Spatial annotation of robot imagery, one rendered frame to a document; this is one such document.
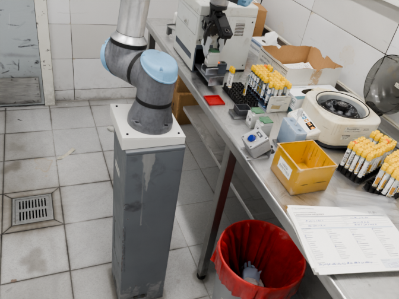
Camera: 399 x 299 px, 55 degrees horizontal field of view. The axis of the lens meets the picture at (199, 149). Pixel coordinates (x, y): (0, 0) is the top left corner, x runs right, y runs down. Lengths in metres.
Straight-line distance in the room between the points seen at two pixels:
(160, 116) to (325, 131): 0.59
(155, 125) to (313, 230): 0.56
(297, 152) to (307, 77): 0.51
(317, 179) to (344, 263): 0.27
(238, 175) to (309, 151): 0.93
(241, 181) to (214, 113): 0.74
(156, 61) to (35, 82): 1.99
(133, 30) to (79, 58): 1.87
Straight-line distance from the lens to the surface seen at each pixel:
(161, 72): 1.14
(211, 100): 1.54
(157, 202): 1.39
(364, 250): 1.10
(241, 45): 1.80
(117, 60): 1.23
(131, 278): 1.71
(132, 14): 1.20
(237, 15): 1.74
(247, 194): 2.05
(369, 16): 1.79
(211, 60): 1.63
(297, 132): 1.28
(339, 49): 1.90
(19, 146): 2.74
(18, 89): 3.09
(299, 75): 1.65
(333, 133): 1.41
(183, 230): 2.16
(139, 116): 1.22
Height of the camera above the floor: 1.61
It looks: 36 degrees down
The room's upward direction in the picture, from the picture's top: 10 degrees clockwise
